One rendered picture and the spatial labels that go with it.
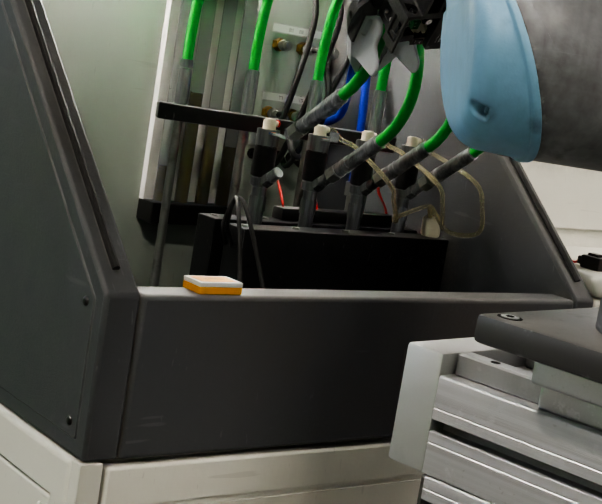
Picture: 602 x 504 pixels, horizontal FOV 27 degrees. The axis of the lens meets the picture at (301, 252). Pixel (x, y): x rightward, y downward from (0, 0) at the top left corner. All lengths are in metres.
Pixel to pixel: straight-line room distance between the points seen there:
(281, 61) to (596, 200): 0.52
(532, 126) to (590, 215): 1.18
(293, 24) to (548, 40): 1.15
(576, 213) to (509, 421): 1.06
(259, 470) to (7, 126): 0.43
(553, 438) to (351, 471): 0.55
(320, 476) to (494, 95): 0.69
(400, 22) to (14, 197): 0.42
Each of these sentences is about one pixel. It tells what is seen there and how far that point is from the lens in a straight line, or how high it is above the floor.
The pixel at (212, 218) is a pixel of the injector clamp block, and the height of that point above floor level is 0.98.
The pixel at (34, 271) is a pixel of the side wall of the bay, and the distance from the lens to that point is 1.25.
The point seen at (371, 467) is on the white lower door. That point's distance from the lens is 1.40.
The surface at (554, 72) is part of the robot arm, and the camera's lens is 0.75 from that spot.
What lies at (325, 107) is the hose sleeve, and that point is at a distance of 1.43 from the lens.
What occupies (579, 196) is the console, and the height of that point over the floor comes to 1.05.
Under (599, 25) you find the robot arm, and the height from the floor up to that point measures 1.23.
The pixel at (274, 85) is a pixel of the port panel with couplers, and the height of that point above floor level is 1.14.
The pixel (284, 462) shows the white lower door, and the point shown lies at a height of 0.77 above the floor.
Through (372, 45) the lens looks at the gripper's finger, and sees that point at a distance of 1.34.
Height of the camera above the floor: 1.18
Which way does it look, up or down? 8 degrees down
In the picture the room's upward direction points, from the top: 9 degrees clockwise
